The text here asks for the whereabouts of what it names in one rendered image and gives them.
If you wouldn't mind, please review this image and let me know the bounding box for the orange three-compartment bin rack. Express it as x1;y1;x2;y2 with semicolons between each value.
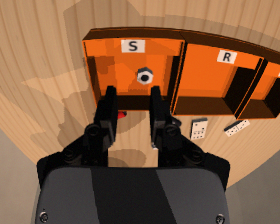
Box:
82;27;280;120

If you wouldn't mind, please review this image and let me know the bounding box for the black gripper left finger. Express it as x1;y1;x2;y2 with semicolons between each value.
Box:
36;86;118;189

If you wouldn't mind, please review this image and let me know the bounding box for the red aa battery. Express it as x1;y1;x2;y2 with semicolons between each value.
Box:
118;111;127;119

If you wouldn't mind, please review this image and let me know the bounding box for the black battery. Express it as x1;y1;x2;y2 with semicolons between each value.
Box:
171;116;182;127

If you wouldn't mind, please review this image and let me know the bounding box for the silver hex nut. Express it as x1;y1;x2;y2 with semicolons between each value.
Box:
137;67;153;85

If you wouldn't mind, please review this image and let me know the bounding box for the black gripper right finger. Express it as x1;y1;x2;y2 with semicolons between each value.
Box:
149;86;230;192

